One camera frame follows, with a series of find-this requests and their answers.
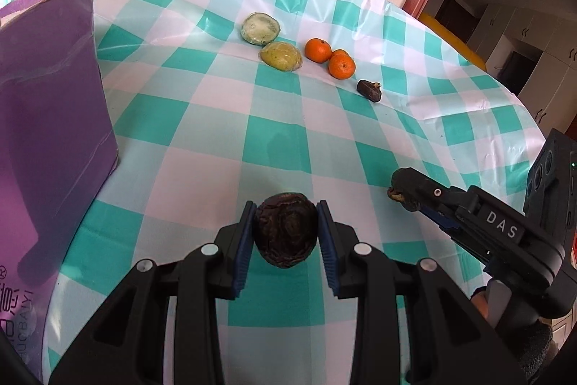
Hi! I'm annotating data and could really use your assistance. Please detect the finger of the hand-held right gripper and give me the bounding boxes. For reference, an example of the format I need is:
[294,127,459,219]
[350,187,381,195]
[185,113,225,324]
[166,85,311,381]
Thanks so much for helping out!
[391,167,479,215]
[419,207,461,238]

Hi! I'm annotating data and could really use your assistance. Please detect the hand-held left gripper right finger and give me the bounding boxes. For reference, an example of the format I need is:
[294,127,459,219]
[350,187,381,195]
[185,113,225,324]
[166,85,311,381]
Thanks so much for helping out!
[316,200,529,385]

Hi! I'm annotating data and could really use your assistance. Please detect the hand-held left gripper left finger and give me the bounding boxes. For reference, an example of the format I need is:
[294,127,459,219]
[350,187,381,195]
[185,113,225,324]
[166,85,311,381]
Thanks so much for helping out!
[47,200,258,385]

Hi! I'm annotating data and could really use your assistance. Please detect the dark brown date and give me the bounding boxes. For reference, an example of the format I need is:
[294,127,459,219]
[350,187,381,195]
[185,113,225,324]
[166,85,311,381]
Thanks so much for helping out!
[356,79,383,102]
[386,169,409,205]

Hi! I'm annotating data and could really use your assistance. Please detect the dark wrinkled passion fruit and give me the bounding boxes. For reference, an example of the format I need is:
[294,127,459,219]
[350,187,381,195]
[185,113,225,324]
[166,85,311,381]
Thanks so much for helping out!
[254,192,320,269]

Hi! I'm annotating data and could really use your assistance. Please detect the person's right hand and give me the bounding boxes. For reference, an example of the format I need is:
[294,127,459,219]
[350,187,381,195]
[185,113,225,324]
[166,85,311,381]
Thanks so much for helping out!
[470,288,492,323]

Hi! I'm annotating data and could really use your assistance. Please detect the green checkered tablecloth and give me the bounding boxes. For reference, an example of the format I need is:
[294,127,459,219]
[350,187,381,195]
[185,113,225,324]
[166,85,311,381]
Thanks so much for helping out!
[0,0,560,385]

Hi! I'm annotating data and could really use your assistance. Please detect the yellow furniture edge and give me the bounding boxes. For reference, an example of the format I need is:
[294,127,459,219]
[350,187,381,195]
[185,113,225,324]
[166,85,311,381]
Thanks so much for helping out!
[419,12,488,71]

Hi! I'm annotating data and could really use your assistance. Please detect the wrapped yellow-green fruit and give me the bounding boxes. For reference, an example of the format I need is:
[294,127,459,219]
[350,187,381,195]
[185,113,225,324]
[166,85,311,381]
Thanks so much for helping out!
[259,41,304,73]

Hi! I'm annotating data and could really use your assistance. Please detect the purple cardboard box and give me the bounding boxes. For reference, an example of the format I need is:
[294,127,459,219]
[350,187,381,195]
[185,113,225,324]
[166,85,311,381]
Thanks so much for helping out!
[0,0,121,385]

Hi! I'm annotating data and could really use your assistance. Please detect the wrapped cut green fruit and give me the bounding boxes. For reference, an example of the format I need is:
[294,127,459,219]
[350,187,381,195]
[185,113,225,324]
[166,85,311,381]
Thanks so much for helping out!
[241,12,282,47]

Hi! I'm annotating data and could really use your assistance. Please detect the beige wall cabinets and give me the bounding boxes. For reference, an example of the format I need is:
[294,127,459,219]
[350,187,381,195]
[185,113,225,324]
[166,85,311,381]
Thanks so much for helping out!
[466,1,577,135]

